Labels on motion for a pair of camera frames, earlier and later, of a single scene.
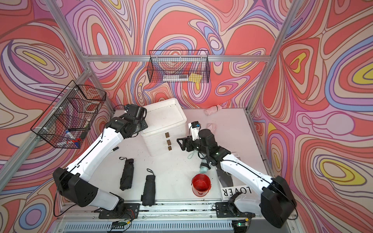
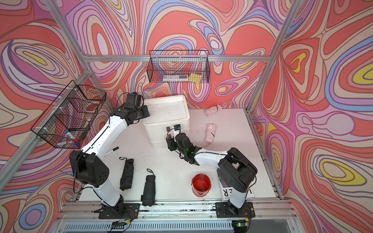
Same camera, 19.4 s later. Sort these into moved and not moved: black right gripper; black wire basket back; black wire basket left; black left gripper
Moved: black left gripper; black right gripper
Not moved: black wire basket left; black wire basket back
